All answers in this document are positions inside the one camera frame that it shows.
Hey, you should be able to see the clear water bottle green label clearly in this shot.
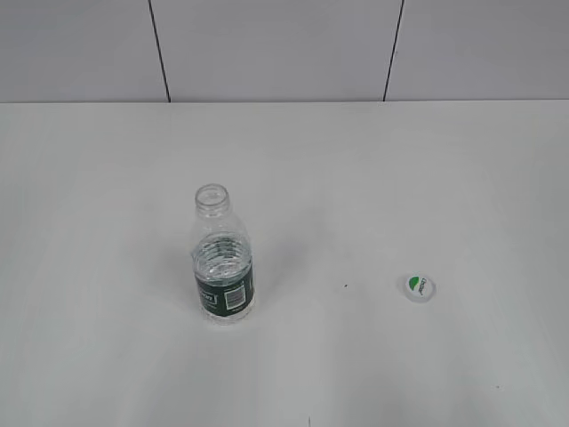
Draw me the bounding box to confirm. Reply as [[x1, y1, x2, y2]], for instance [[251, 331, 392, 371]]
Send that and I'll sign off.
[[189, 183, 255, 325]]

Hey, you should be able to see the white bottle cap green logo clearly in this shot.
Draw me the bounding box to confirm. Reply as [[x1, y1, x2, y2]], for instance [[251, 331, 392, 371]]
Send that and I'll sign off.
[[397, 273, 437, 303]]

